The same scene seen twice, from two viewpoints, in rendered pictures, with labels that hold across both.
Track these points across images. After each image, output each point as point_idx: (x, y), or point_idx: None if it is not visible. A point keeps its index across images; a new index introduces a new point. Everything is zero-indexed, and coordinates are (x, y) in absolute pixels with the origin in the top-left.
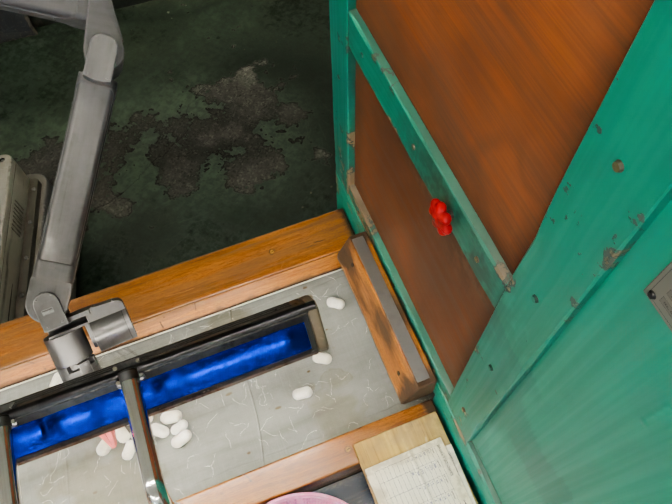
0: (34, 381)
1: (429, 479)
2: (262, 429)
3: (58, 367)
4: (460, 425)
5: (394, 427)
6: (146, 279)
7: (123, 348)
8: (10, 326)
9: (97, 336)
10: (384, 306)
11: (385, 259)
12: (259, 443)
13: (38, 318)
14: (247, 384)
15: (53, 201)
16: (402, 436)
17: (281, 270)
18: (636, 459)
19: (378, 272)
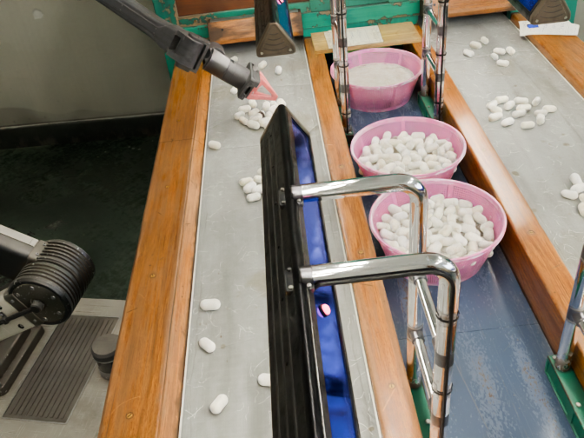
0: (207, 157)
1: None
2: (290, 84)
3: (228, 64)
4: (323, 5)
5: (312, 45)
6: (169, 109)
7: (209, 125)
8: (160, 157)
9: (219, 48)
10: (254, 16)
11: (229, 11)
12: (297, 85)
13: (201, 40)
14: (262, 88)
15: (140, 9)
16: (318, 40)
17: (201, 69)
18: None
19: (234, 16)
